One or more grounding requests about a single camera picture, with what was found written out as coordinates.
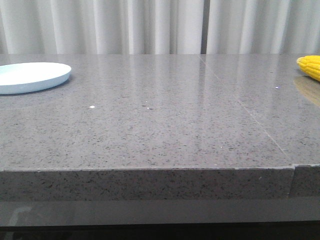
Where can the yellow corn cob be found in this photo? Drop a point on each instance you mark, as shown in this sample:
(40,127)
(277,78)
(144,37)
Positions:
(310,65)

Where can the light blue round plate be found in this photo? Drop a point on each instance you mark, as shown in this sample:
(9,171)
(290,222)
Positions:
(20,78)

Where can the white pleated curtain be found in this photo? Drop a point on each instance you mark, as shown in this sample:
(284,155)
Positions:
(159,26)

